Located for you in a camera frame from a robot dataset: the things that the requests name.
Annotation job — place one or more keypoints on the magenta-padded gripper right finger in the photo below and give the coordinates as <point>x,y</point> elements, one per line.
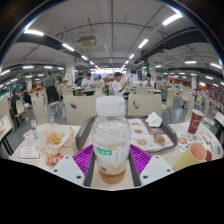
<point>155,168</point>

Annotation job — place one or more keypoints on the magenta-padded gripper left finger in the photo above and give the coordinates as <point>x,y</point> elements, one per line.
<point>68,168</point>

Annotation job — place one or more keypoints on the clear plastic bottle white cap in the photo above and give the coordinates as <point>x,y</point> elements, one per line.
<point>111,136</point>

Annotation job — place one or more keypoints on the small red packet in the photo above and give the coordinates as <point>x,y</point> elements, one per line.
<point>54,160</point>

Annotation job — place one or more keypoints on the printed paper tray liner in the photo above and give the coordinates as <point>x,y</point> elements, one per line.
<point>146,137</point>

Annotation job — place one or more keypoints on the clear plastic bag with food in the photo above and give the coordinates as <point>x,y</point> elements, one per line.
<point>55,138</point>

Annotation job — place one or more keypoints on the yellow mug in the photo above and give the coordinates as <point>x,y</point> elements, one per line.
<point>188,160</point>

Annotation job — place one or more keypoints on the dark food tray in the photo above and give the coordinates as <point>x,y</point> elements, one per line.
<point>81,131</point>

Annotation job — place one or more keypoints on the white printed card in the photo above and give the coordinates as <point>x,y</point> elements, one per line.
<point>29,152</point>

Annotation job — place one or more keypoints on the printed paper flyer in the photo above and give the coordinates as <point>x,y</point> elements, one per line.
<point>190,140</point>

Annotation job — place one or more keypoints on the white paper napkin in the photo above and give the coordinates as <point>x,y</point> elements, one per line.
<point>153,120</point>

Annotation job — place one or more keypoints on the flat round red coaster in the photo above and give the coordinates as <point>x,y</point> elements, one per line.
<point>209,156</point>

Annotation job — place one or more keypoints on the red paper cup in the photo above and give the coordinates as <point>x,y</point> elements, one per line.
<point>195,121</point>

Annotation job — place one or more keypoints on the beige chairs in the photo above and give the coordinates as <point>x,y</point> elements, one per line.
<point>80,106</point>

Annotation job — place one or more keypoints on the person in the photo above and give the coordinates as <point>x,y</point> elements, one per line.
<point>50,88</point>
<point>15,101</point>
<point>117,87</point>
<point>78,80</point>
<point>88,83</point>
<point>148,81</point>

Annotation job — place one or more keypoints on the ceiling air conditioner unit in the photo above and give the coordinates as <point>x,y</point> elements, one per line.
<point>87,41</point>

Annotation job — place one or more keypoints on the ceiling lights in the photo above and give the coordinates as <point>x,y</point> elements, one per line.
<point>171,19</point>

